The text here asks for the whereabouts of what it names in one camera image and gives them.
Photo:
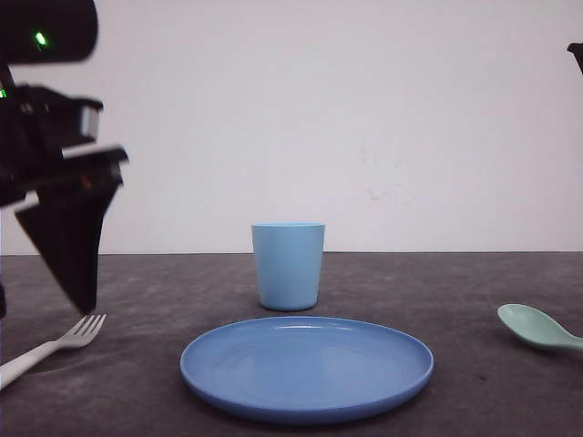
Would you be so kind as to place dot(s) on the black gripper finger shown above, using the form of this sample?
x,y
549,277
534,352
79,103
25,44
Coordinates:
x,y
66,232
576,49

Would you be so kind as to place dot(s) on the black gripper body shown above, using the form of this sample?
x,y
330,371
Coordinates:
x,y
37,124

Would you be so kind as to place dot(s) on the light blue plastic cup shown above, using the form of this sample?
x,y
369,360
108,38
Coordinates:
x,y
288,260

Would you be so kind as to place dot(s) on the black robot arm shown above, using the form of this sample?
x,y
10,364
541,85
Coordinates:
x,y
44,32

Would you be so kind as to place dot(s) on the mint green plastic spoon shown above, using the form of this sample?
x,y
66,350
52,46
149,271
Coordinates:
x,y
536,328

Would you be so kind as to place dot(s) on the blue plastic plate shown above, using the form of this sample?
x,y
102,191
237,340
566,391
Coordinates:
x,y
305,370

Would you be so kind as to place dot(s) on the white plastic fork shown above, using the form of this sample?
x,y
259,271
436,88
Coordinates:
x,y
79,336

